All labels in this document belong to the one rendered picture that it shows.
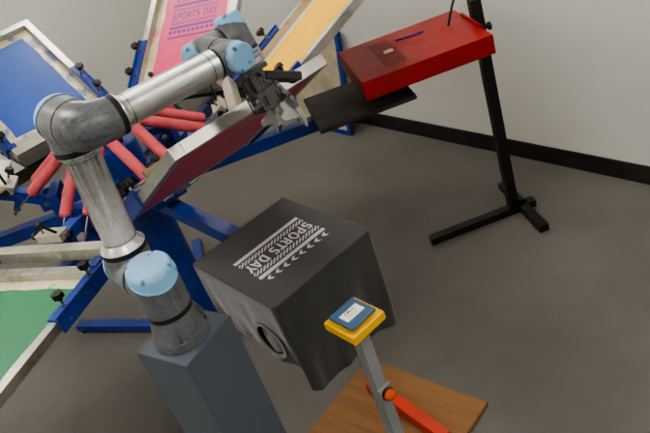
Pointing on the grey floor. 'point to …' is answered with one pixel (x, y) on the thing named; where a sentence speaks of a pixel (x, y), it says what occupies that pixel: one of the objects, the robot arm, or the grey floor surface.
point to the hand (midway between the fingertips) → (295, 129)
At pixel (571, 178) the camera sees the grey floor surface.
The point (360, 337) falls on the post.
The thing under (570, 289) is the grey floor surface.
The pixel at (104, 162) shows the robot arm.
